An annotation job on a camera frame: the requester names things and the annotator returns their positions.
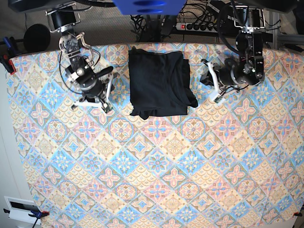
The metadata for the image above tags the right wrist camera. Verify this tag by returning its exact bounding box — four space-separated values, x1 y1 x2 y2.
101 103 113 114

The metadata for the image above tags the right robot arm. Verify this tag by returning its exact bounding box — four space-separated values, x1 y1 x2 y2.
8 0 114 114

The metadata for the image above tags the blue orange clamp lower left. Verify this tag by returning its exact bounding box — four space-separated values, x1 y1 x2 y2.
3 209 49 228

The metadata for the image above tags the white power strip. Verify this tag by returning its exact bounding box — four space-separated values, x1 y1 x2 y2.
175 22 217 33

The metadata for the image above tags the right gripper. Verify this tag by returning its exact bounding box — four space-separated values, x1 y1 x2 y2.
71 73 118 109

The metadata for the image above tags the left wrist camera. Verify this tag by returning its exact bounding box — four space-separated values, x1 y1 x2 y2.
212 94 225 105

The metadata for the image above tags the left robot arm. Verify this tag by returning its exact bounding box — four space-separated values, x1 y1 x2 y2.
200 0 281 104

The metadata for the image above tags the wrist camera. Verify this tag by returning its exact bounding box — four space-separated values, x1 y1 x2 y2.
101 103 113 114
212 94 225 105

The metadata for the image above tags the orange clamp lower right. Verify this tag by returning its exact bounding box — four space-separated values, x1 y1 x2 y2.
294 212 303 217

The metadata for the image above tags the black t-shirt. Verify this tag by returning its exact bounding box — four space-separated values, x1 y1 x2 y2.
128 47 198 120

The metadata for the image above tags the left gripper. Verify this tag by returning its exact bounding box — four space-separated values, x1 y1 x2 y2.
199 59 238 97

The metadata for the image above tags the blue orange clamp upper left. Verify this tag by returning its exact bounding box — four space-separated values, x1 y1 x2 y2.
0 37 18 75

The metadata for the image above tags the blue orange clamp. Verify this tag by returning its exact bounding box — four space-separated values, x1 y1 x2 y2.
3 209 49 228
0 37 18 75

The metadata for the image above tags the patterned tablecloth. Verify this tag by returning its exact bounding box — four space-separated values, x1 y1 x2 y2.
6 43 304 228

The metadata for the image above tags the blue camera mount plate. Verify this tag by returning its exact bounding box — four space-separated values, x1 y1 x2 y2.
113 0 186 16

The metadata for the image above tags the white floor vent box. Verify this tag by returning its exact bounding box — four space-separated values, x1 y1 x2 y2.
4 196 39 225

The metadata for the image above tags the black round stool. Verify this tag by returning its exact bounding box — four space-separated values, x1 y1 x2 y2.
23 24 51 53

